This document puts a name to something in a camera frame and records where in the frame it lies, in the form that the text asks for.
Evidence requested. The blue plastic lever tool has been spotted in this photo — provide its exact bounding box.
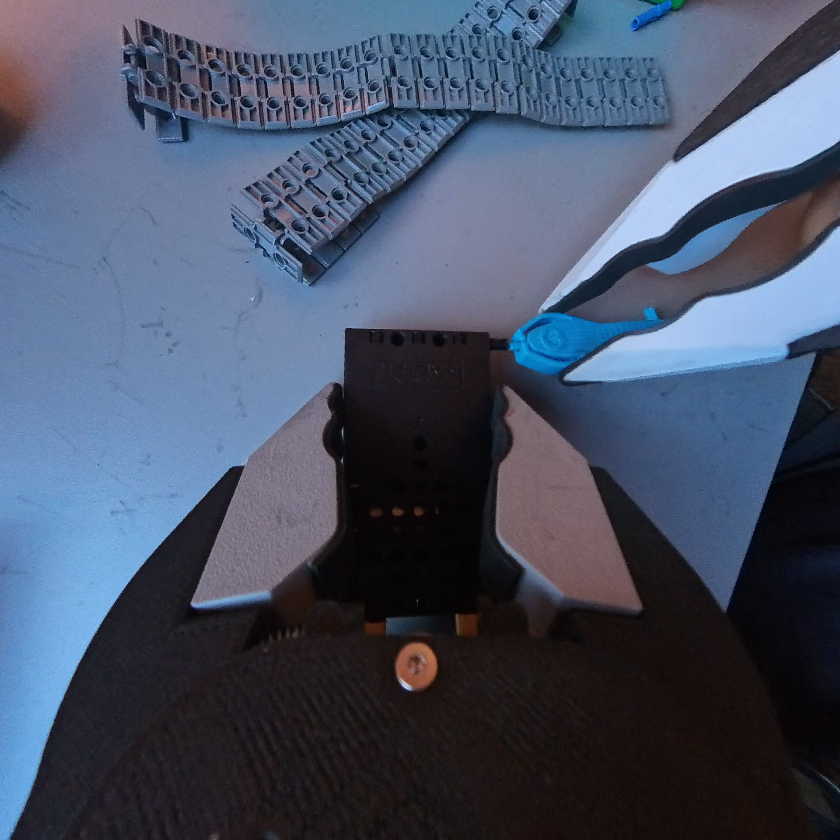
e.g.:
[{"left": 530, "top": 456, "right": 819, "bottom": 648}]
[{"left": 508, "top": 305, "right": 665, "bottom": 376}]

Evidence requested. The grey studded track strip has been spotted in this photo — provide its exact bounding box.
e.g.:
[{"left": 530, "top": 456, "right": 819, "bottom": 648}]
[
  {"left": 230, "top": 0, "right": 578, "bottom": 287},
  {"left": 120, "top": 18, "right": 672, "bottom": 142}
]

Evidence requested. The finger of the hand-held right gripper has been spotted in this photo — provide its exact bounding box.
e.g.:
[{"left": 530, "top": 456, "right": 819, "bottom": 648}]
[
  {"left": 558, "top": 222, "right": 840, "bottom": 387},
  {"left": 538, "top": 58, "right": 840, "bottom": 316}
]

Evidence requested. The grey desk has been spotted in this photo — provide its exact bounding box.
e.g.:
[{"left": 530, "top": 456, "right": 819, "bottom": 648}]
[{"left": 0, "top": 0, "right": 818, "bottom": 723}]

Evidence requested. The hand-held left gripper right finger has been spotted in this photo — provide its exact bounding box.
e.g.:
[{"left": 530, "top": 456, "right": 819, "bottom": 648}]
[{"left": 491, "top": 385, "right": 644, "bottom": 618}]

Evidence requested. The person's right hand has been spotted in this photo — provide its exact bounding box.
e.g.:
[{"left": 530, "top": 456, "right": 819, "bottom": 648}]
[{"left": 630, "top": 187, "right": 840, "bottom": 309}]

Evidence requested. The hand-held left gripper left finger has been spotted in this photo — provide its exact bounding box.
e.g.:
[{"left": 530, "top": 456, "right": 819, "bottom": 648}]
[{"left": 190, "top": 384, "right": 346, "bottom": 613}]

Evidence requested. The black controller box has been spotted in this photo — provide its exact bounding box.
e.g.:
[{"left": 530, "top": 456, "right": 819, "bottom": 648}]
[{"left": 343, "top": 328, "right": 494, "bottom": 639}]

